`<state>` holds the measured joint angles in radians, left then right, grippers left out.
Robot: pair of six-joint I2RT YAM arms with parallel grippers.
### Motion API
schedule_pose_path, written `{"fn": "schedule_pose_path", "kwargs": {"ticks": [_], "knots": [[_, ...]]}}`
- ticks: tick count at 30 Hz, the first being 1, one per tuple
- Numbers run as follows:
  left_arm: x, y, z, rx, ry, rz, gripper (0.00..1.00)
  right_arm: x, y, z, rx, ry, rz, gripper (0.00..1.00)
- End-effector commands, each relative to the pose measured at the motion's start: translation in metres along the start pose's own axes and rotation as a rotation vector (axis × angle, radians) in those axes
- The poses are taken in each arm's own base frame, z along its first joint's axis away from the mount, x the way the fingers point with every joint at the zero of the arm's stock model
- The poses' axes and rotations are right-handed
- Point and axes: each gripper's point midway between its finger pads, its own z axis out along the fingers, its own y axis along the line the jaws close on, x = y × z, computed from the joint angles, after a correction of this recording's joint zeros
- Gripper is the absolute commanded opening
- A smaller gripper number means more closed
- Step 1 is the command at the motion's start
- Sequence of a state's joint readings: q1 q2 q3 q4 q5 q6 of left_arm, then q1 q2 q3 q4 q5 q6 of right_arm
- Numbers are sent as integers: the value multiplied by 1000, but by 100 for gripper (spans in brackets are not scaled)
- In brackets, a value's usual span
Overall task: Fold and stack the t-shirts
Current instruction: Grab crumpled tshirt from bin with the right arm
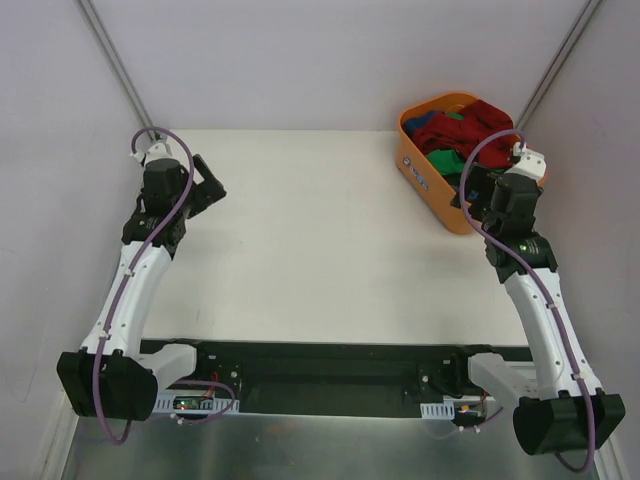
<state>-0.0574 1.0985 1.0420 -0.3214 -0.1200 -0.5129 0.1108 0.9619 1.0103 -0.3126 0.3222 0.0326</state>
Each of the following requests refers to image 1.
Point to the red t shirt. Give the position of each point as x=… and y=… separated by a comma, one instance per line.
x=461, y=131

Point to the right grey cable duct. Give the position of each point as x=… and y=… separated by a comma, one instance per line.
x=438, y=411

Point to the orange plastic bin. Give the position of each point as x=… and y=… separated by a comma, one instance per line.
x=507, y=154

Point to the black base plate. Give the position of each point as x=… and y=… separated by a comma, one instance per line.
x=354, y=380

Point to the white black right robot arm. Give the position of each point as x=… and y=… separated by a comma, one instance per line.
x=565, y=408

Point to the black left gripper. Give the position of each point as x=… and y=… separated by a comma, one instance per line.
x=206, y=185

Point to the green t shirt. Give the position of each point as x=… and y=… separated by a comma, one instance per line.
x=446, y=162

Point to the blue t shirt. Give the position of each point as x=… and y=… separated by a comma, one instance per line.
x=416, y=123

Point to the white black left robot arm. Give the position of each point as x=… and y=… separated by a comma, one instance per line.
x=109, y=369

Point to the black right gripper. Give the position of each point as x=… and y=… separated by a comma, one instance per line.
x=473, y=182

